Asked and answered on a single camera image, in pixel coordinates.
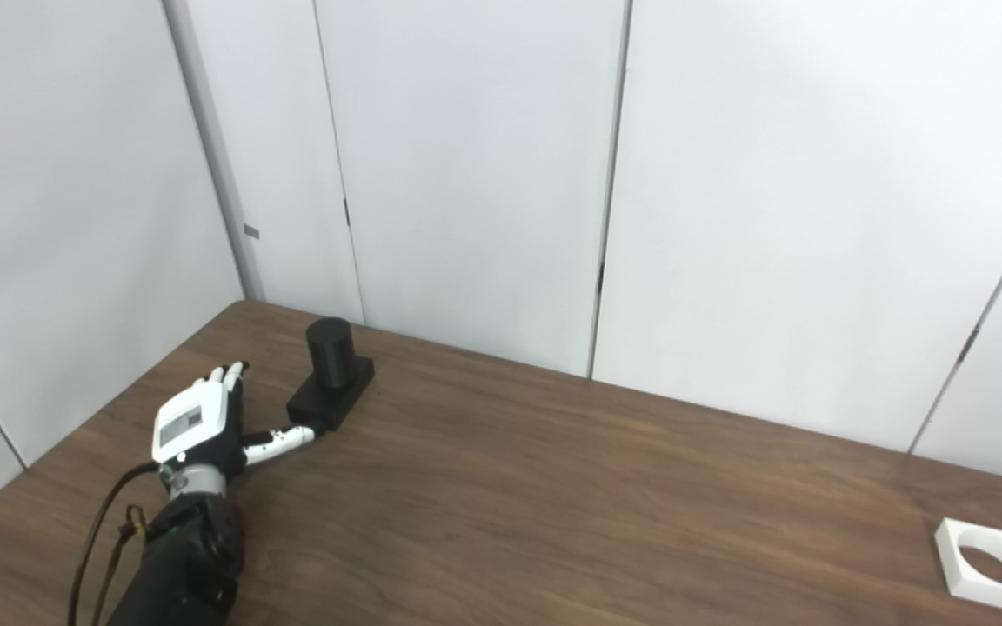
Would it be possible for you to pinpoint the black peg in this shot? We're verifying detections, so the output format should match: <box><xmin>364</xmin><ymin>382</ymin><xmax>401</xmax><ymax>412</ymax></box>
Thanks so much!
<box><xmin>286</xmin><ymin>317</ymin><xmax>376</xmax><ymax>432</ymax></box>

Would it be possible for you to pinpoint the grey wall post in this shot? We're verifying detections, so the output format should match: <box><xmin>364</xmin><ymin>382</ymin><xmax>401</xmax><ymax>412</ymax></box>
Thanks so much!
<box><xmin>162</xmin><ymin>0</ymin><xmax>266</xmax><ymax>303</ymax></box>

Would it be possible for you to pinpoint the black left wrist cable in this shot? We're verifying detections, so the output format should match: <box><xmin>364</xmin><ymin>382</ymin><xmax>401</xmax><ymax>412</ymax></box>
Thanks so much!
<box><xmin>68</xmin><ymin>463</ymin><xmax>159</xmax><ymax>626</ymax></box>

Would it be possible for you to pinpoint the white square piece with hole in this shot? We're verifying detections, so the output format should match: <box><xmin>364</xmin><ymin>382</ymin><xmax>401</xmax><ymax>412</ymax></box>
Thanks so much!
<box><xmin>934</xmin><ymin>518</ymin><xmax>1002</xmax><ymax>616</ymax></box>

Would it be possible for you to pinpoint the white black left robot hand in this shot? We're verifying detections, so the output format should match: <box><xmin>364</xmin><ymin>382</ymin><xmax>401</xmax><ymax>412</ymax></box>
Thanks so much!
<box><xmin>151</xmin><ymin>362</ymin><xmax>328</xmax><ymax>478</ymax></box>

